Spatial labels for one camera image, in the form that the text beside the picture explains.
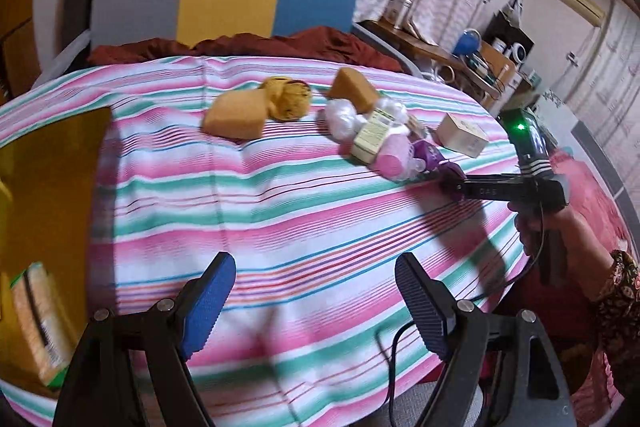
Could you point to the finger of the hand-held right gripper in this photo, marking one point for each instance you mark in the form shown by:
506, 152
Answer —
475, 189

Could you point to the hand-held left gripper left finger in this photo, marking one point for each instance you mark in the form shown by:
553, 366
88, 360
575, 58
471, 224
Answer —
212, 297

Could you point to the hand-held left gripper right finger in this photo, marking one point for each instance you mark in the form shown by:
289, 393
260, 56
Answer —
420, 302

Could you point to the pink and purple bottle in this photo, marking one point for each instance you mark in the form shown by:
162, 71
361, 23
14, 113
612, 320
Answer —
432, 159

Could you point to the yellow storage box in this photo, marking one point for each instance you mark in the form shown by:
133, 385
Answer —
50, 187

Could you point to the yellow plush cloth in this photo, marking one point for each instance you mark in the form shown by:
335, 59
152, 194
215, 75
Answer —
289, 99

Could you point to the person's right forearm patterned sleeve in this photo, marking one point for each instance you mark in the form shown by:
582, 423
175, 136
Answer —
617, 297

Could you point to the person's right hand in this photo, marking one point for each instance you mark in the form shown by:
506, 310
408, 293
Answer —
582, 247

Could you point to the beige cardboard box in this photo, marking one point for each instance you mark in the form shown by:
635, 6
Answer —
462, 134

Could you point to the pink bedding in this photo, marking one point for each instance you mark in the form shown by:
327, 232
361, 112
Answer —
590, 187

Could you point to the pink yarn ball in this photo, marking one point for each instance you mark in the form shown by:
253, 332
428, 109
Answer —
395, 159

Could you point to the pink green striped blanket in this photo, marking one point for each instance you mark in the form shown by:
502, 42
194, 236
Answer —
300, 227

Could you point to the white cotton bag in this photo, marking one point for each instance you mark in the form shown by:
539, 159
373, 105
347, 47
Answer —
392, 111

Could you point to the black appliance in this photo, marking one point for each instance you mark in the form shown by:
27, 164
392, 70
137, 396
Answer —
507, 29

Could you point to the wooden side desk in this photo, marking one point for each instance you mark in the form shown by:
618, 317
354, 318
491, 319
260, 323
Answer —
430, 52

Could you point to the white plastic bag bundle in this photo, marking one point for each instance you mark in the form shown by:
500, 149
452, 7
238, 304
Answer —
345, 119

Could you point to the orange sponge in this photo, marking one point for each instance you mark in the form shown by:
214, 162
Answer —
235, 117
352, 89

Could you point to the green beige packet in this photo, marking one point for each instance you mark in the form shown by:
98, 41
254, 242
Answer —
40, 327

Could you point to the small white box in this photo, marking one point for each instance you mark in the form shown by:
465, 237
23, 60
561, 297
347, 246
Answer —
399, 7

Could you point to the dark red blanket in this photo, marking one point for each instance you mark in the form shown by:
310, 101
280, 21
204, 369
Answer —
310, 47

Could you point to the wooden wardrobe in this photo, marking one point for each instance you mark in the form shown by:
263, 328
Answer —
17, 32

